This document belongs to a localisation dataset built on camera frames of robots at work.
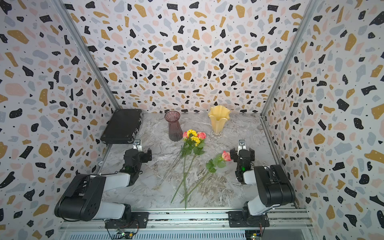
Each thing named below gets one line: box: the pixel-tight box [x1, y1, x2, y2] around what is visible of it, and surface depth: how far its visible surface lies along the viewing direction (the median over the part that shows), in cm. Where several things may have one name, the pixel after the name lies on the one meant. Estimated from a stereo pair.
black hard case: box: [100, 109, 143, 144], surface depth 108 cm
